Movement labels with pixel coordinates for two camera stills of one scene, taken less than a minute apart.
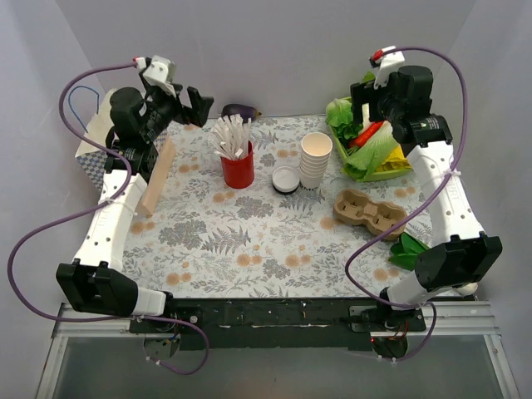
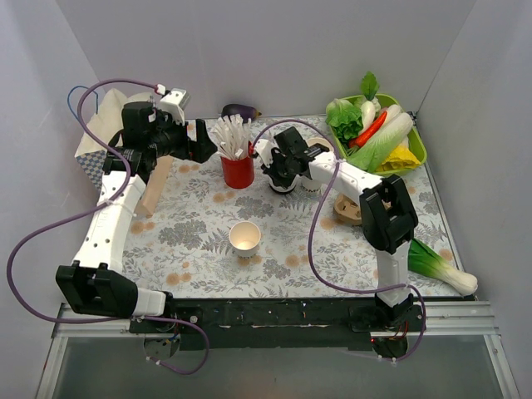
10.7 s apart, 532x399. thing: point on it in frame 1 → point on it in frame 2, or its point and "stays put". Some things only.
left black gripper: x=183 y=109 → x=193 y=141
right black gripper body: x=370 y=96 → x=278 y=167
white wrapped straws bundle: x=229 y=137 stays put
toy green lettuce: x=339 y=115 stays put
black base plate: x=318 y=323 stays put
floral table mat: x=270 y=209 stays put
